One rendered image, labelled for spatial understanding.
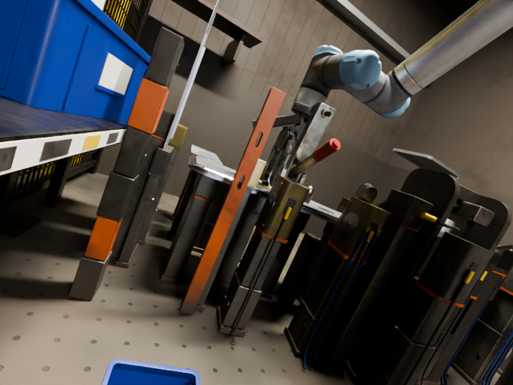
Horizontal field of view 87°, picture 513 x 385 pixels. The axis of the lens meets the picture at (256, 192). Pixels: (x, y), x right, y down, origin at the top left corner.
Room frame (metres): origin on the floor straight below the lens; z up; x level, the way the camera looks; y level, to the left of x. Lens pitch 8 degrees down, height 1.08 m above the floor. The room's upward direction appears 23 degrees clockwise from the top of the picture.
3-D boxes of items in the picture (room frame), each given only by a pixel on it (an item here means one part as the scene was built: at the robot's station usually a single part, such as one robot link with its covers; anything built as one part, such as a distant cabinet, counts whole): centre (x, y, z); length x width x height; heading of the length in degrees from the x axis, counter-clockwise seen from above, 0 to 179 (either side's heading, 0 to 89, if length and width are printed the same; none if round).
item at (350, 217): (0.58, -0.24, 0.88); 0.11 x 0.07 x 0.37; 17
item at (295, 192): (0.55, -0.07, 0.87); 0.10 x 0.07 x 0.35; 17
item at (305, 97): (0.73, -0.03, 1.24); 0.08 x 0.08 x 0.05
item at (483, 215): (0.63, -0.42, 0.94); 0.18 x 0.13 x 0.49; 107
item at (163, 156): (0.65, 0.24, 0.85); 0.12 x 0.03 x 0.30; 17
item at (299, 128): (0.73, -0.04, 1.16); 0.09 x 0.08 x 0.12; 108
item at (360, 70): (0.65, -0.10, 1.32); 0.11 x 0.11 x 0.08; 30
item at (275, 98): (0.54, 0.04, 0.95); 0.03 x 0.01 x 0.50; 107
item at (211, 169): (0.87, -0.47, 1.00); 1.38 x 0.22 x 0.02; 107
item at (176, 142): (0.76, 0.29, 0.88); 0.08 x 0.08 x 0.36; 17
